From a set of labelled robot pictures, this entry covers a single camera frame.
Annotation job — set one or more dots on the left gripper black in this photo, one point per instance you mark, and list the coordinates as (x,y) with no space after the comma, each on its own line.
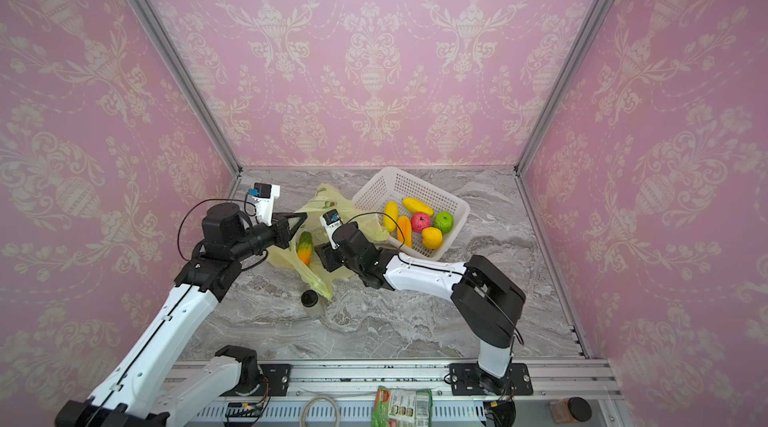
(282,231)

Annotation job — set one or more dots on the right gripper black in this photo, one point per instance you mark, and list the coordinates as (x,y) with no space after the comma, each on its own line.
(330,256)

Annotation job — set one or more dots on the green orange mango fruit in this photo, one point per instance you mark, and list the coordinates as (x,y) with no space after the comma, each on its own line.
(305,247)

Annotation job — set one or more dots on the yellow lemon fruit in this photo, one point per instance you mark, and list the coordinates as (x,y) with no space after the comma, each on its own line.
(390,216)

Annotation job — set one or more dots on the yellow plastic bag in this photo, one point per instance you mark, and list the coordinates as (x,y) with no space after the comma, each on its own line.
(313,274)

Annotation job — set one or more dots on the pink red round fruit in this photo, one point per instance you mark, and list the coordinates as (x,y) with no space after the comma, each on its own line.
(420,221)

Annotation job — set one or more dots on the yellow banana fruit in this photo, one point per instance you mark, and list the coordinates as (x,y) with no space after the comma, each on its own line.
(414,205)

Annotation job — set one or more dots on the orange round fruit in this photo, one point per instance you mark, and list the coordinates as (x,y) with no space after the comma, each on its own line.
(432,238)

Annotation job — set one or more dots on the green apple fruit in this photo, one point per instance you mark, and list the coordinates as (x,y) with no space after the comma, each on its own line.
(443,221)

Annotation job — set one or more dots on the orange papaya fruit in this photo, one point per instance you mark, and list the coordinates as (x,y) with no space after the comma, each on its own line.
(404,231)

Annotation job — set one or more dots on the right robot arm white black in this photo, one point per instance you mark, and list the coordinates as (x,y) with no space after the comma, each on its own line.
(489,302)

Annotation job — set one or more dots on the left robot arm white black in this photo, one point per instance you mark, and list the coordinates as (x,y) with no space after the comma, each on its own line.
(131,394)

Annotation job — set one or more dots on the small black lid jar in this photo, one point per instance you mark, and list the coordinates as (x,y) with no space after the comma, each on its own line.
(313,304)

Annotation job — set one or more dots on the white plastic basket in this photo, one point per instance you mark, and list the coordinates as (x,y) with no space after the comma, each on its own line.
(393,184)

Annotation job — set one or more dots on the green snack packet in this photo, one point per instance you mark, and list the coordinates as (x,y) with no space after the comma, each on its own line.
(400,407)

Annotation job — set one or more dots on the brown jar black lid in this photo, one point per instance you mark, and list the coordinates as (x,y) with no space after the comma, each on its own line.
(570,410)

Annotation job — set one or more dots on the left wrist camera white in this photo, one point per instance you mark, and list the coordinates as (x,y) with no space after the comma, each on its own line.
(262,197)

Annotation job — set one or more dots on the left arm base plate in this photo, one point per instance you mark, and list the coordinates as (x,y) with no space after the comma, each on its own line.
(273,379)

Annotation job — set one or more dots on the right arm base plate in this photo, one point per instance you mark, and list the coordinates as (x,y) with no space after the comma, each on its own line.
(467,379)

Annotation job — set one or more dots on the aluminium front rail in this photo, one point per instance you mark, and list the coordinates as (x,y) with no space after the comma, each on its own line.
(551,377)

